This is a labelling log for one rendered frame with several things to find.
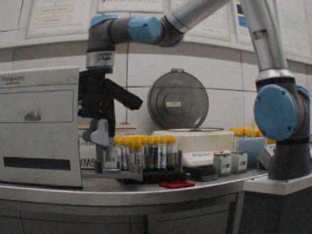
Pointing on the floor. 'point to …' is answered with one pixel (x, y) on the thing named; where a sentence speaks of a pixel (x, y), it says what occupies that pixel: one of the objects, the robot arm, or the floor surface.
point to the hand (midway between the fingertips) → (106, 152)
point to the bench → (131, 198)
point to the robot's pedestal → (276, 213)
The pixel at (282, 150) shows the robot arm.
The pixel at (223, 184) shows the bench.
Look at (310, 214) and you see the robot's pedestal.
